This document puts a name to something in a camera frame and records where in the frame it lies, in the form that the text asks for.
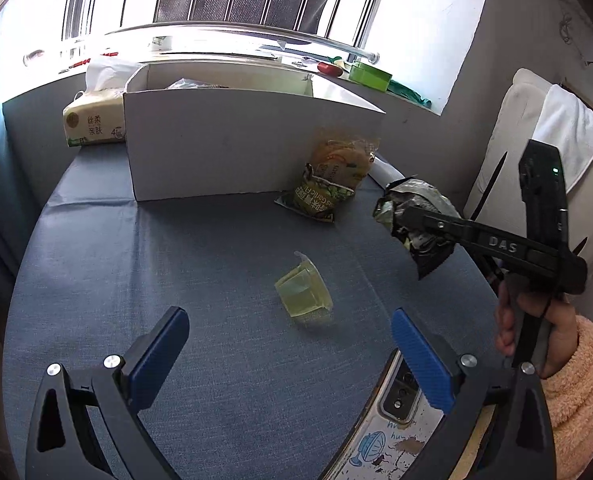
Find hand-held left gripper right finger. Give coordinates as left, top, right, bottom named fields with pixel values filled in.
left=391, top=308, right=557, bottom=480

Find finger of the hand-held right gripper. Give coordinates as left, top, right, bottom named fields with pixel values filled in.
left=391, top=205, right=477, bottom=248

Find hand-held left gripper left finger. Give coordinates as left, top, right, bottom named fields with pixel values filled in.
left=25, top=306, right=191, bottom=480

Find dark silver snack packet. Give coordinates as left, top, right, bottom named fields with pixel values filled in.
left=374, top=176, right=463, bottom=282

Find yellow green snack packet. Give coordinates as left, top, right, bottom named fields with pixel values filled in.
left=275, top=129, right=382, bottom=224

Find clear jelly cup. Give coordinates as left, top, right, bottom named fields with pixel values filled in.
left=274, top=251, right=334, bottom=328

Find white cardboard box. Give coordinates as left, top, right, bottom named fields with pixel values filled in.
left=123, top=61, right=387, bottom=203

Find person's right hand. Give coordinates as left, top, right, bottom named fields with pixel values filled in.
left=495, top=280, right=580, bottom=380

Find blue tablecloth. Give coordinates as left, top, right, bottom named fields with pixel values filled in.
left=1, top=145, right=502, bottom=480

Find phone with cartoon case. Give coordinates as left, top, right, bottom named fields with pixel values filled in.
left=319, top=347, right=450, bottom=480

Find white towel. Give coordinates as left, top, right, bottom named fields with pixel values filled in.
left=531, top=84, right=593, bottom=193

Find green plastic bag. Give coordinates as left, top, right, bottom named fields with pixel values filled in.
left=387, top=80, right=432, bottom=109

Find white armchair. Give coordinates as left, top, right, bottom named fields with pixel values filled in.
left=464, top=67, right=593, bottom=281

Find green round container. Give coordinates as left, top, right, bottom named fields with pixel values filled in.
left=349, top=60, right=393, bottom=92

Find metal window guard bars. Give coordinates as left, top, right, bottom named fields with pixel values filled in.
left=21, top=0, right=395, bottom=63

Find tissue pack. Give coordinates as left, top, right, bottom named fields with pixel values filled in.
left=62, top=56, right=137, bottom=148

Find black cable tie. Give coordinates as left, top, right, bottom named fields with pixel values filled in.
left=471, top=152, right=508, bottom=223

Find red bead string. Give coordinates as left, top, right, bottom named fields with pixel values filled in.
left=59, top=50, right=121, bottom=73

